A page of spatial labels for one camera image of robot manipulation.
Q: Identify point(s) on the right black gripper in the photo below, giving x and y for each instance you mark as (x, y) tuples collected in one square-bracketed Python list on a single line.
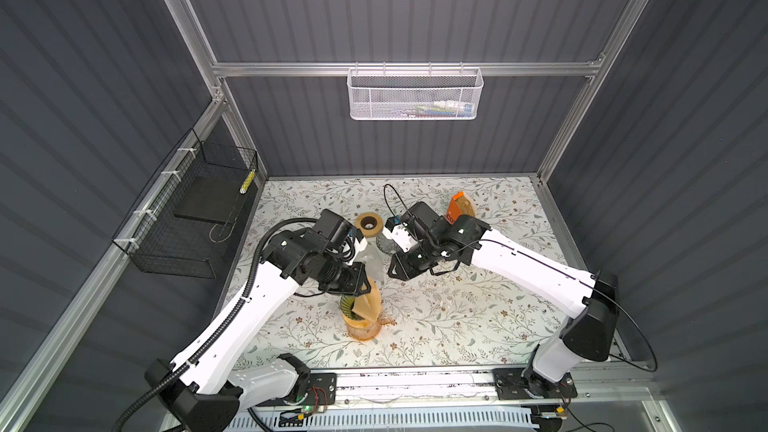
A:
[(397, 264)]

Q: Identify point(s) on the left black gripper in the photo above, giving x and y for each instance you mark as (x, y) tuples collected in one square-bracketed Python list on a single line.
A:
[(353, 286)]

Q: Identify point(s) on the green glass dripper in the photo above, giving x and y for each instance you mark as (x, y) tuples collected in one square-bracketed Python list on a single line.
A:
[(346, 306)]

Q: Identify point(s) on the clear frosted glass dripper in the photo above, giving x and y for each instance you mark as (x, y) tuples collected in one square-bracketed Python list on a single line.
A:
[(373, 260)]

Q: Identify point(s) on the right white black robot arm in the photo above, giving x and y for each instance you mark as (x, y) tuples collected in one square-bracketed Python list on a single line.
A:
[(588, 302)]

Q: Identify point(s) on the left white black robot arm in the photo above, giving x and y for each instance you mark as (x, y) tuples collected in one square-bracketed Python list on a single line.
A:
[(222, 343)]

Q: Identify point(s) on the orange coffee filter holder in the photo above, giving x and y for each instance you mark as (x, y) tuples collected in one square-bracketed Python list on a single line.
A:
[(460, 204)]

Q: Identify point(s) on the grey glass dripper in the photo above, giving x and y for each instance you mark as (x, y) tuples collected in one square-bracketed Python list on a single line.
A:
[(385, 244)]

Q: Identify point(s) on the floral table mat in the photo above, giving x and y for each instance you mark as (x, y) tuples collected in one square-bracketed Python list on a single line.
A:
[(467, 317)]

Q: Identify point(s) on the yellow marker pen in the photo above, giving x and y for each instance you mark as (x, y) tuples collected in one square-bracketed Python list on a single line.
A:
[(247, 182)]

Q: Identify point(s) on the black foam pad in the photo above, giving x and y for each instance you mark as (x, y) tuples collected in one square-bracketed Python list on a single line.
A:
[(211, 200)]

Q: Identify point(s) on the tubes in white basket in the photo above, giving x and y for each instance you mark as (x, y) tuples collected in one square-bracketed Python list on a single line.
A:
[(441, 109)]

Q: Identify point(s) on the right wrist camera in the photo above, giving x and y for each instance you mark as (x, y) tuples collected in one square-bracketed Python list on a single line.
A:
[(413, 227)]

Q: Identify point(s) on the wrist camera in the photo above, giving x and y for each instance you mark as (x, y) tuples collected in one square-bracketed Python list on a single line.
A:
[(336, 231), (413, 227)]

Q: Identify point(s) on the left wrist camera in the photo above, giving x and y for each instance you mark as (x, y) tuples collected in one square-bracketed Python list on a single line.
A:
[(336, 231)]

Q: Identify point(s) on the black wire side basket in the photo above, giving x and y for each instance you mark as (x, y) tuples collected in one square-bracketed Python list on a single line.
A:
[(157, 242)]

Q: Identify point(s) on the white wire wall basket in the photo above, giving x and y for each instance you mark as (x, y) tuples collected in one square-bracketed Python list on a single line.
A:
[(379, 93)]

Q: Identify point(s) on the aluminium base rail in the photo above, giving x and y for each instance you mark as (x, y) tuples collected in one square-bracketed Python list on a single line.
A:
[(420, 387)]

